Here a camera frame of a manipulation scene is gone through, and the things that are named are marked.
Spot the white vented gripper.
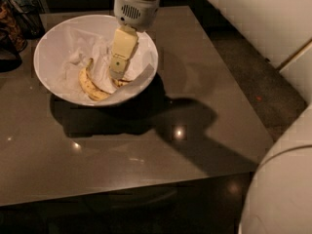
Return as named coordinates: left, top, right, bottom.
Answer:
left=109, top=0, right=160, bottom=80

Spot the white crumpled paper liner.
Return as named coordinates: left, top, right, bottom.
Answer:
left=58, top=27, right=158, bottom=105

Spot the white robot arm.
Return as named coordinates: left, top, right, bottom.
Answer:
left=123, top=26, right=312, bottom=234

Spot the brown patterned jar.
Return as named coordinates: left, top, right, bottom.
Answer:
left=0, top=0, right=27, bottom=52

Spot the spotted yellow banana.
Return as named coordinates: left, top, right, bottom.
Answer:
left=111, top=78, right=131, bottom=88
left=79, top=58, right=109, bottom=101

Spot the white bowl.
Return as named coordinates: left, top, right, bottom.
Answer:
left=34, top=15, right=157, bottom=107

